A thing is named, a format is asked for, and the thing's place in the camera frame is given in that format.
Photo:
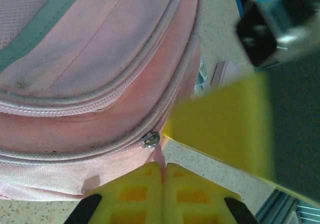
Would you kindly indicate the translucent plastic compass case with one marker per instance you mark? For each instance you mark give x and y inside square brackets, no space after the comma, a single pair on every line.
[202,84]

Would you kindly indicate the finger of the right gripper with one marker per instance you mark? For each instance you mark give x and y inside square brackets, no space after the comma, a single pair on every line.
[225,124]

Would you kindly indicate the aluminium front rail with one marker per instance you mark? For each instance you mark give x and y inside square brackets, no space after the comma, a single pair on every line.
[275,209]

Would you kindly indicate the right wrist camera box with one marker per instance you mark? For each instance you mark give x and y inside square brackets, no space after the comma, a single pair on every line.
[257,34]

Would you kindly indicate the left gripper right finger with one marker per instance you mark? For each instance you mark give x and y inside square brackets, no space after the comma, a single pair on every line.
[190,184]

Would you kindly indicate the pink student backpack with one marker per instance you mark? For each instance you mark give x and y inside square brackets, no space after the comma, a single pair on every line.
[75,59]

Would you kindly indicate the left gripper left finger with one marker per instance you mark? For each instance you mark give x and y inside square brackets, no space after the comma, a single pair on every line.
[140,184]

